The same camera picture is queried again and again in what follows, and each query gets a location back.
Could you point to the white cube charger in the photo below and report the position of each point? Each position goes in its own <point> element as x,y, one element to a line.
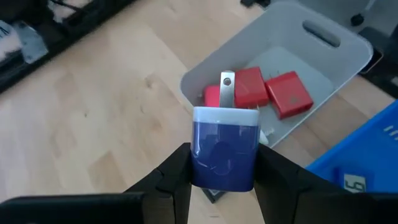
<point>266,137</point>

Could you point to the silver frame bracket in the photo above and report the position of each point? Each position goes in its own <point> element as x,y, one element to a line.
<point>31,43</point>

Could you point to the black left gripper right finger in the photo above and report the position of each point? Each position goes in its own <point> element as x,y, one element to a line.
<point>295,199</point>

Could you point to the small red cube charger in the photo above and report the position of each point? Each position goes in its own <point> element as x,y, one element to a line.
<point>211,97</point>

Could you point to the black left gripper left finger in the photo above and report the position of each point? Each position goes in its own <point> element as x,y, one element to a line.
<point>140,205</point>

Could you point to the red wall charger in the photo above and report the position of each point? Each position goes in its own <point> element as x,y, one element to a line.
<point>250,88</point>
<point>289,95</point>

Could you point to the grey plastic bin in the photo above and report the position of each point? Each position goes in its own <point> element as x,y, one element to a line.
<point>217,62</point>

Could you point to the small dark square object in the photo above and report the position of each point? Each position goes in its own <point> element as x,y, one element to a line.
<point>214,196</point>

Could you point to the blue cube charger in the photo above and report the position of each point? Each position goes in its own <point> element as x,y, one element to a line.
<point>224,149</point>

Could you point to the black chair caster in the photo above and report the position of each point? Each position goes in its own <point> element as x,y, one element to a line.
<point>357,19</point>

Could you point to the blue plastic basket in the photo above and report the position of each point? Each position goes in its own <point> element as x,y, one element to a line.
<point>367,149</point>

